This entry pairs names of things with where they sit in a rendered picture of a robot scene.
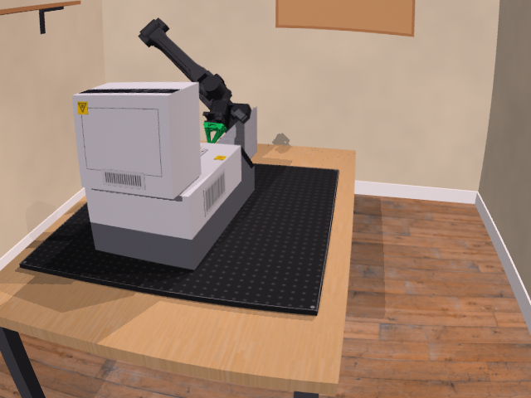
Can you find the grey benchtop lab instrument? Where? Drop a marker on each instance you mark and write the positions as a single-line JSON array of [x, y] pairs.
[[169, 201]]

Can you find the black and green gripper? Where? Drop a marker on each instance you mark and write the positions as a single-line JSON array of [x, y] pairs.
[[217, 123]]

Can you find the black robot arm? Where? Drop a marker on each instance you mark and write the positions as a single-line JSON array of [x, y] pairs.
[[212, 86]]

